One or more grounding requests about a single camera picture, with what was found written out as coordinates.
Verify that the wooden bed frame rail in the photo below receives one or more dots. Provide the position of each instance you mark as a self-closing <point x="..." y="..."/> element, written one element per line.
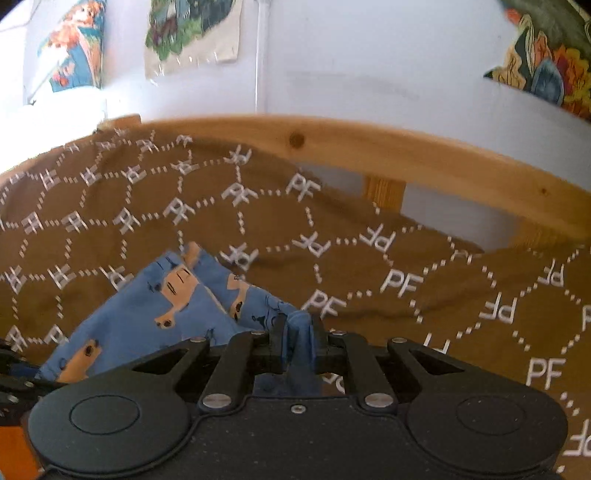
<point x="369" y="143"/>

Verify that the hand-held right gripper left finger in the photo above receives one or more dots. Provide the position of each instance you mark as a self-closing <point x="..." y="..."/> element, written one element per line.
<point x="277" y="344"/>

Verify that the floral wall poster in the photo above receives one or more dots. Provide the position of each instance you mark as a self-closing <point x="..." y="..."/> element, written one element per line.
<point x="549" y="55"/>

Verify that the brown patterned blanket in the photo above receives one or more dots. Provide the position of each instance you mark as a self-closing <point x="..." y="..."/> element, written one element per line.
<point x="152" y="249"/>

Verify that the blue printed pants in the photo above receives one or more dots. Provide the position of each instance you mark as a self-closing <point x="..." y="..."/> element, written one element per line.
<point x="138" y="323"/>

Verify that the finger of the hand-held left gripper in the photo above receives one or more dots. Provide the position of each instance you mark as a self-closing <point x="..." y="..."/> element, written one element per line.
<point x="10" y="353"/>
<point x="21" y="392"/>

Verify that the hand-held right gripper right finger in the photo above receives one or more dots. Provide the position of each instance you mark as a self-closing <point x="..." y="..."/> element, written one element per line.
<point x="323" y="346"/>

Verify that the orange and blue wall poster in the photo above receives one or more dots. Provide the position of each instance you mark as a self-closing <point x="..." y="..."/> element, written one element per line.
<point x="74" y="41"/>

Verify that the green landscape wall poster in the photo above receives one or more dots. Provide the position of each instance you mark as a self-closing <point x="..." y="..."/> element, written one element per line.
<point x="194" y="32"/>

